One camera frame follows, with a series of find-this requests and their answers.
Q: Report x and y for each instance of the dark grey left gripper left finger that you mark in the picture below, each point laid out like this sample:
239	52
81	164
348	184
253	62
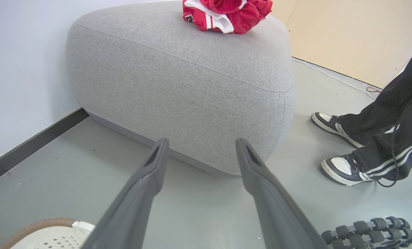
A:
129	211

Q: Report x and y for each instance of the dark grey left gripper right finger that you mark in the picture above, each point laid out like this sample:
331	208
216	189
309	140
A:
278	211

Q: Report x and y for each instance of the plain red garment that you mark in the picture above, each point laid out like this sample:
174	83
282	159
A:
250	14

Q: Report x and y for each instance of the red white striped garment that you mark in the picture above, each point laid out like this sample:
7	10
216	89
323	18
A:
206	19

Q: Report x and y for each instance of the black roller robot base wheel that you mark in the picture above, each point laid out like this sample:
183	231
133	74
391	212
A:
372	233

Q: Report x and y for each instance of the cream perforated laundry basket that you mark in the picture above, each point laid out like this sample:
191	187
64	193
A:
53	238

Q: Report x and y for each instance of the white black sneaker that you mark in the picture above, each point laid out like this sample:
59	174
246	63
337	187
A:
330	126
340	169

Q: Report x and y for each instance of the black baseboard strip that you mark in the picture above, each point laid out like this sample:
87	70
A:
29	147

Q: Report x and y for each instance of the grey fabric sofa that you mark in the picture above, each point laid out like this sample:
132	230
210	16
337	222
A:
178	93

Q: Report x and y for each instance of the black striped track trousers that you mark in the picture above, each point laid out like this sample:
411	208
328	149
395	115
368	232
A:
396	100

